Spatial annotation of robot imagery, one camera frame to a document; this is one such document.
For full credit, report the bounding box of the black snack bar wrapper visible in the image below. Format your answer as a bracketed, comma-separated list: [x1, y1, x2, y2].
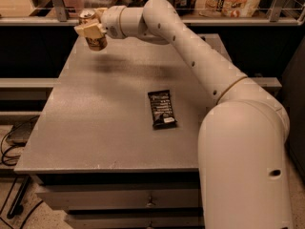
[148, 90, 176, 129]

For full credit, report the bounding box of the grey metal shelf rail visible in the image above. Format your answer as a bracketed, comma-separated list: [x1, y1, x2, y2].
[0, 0, 305, 27]

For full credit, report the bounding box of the orange soda can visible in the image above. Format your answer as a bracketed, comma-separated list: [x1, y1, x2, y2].
[79, 9, 107, 51]

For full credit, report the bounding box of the black cables left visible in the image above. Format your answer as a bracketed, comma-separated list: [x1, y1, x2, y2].
[0, 115, 41, 229]

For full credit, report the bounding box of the grey drawer cabinet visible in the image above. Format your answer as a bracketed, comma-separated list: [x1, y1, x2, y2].
[14, 33, 242, 229]

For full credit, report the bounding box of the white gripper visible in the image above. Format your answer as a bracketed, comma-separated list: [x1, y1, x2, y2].
[74, 6, 126, 39]

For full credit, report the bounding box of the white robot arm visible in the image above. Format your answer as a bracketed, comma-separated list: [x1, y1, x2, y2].
[75, 0, 294, 229]

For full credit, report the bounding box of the dark box on floor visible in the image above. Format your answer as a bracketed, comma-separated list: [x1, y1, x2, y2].
[6, 122, 34, 145]

